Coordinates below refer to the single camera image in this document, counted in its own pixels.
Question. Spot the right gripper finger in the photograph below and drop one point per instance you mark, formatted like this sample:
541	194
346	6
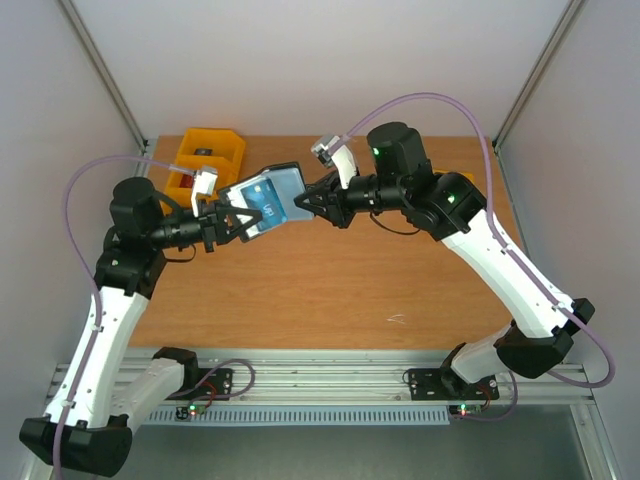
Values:
325	185
319	205

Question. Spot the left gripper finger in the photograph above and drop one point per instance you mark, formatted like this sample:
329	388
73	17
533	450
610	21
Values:
240	223
230	198

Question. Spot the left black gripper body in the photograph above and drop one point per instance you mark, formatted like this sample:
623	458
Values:
207	217

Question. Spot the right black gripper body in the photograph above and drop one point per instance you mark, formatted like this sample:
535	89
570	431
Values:
338	203

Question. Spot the blue credit card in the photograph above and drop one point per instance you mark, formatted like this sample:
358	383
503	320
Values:
261	195

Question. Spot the black card holder wallet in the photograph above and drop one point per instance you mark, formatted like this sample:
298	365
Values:
289	183

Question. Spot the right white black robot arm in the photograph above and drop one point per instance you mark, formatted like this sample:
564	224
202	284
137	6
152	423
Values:
453	211

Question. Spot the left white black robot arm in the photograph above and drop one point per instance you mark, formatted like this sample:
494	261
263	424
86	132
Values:
86	427

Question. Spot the red card in bin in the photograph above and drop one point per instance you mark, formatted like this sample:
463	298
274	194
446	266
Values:
186	182

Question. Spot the yellow bin middle left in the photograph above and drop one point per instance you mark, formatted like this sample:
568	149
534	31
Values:
228	171

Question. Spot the yellow bin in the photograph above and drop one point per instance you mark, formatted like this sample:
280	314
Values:
228	171
223	142
467	175

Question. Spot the yellow bin far left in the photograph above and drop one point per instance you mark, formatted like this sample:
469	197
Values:
223	142

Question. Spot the yellow bin right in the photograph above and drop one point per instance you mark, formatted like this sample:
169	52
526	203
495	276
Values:
467	175

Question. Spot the left small circuit board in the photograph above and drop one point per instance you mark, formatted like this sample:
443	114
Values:
189	412

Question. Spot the small circuit board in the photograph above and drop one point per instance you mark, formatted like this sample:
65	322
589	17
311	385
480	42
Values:
189	412
465	410

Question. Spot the right small circuit board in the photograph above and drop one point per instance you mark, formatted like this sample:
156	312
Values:
465	410

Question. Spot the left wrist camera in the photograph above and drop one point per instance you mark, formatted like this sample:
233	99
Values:
205	180

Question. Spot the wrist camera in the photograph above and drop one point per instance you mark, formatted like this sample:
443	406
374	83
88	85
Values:
205	180
332	152

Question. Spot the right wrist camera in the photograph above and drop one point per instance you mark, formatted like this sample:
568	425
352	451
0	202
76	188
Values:
332	152

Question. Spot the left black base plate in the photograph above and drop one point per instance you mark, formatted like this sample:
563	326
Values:
217	384

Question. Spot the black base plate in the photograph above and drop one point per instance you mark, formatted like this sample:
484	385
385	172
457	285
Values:
217	384
425	384

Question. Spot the aluminium rail frame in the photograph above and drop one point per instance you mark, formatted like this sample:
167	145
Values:
341	377

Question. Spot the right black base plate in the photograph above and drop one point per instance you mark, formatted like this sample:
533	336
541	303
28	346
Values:
425	384

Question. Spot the left aluminium corner post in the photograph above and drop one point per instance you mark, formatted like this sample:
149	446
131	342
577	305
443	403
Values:
80	30

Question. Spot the aluminium corner post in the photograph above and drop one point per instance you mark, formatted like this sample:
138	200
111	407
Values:
558	35
80	30

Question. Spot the grey slotted cable duct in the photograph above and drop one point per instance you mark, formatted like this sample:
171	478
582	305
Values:
307	415

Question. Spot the right aluminium corner post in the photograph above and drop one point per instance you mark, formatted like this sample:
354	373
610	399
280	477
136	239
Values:
558	35

